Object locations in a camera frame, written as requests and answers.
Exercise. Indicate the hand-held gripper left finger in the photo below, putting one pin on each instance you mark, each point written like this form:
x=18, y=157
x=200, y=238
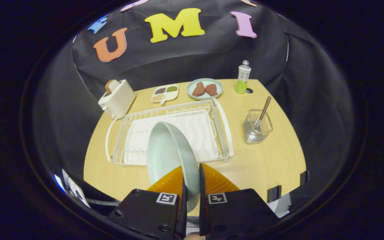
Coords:
x=145, y=213

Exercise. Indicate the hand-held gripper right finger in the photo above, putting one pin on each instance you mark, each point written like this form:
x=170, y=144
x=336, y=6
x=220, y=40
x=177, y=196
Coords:
x=235, y=213

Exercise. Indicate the pale green plate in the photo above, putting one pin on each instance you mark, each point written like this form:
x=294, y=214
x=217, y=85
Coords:
x=168, y=153

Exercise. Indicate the clear cutlery basket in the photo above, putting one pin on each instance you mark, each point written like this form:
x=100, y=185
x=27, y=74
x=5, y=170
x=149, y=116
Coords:
x=252, y=135

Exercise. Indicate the pale green serving dish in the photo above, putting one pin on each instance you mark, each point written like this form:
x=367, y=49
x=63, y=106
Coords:
x=208, y=80

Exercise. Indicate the black table edge clamp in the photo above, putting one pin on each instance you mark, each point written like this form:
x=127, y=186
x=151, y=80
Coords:
x=274, y=194
x=304, y=177

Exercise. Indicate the white printed paper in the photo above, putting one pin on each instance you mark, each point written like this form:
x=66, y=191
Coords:
x=75, y=190

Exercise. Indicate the white toaster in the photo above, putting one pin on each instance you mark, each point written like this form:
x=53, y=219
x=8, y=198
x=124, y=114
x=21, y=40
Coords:
x=120, y=98

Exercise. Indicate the white divided condiment tray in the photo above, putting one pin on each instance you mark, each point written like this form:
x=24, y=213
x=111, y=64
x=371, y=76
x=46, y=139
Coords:
x=170, y=96

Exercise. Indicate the brown meat patty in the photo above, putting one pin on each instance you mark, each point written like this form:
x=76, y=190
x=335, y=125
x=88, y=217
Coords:
x=198, y=90
x=211, y=90

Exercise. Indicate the toasted bread slice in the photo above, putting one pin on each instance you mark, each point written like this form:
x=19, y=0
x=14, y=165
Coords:
x=109, y=86

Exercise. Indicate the green drink bottle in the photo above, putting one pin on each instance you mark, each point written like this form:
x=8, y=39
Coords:
x=242, y=80

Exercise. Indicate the black backdrop cloth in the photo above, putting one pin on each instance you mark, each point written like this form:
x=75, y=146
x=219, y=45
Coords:
x=212, y=56

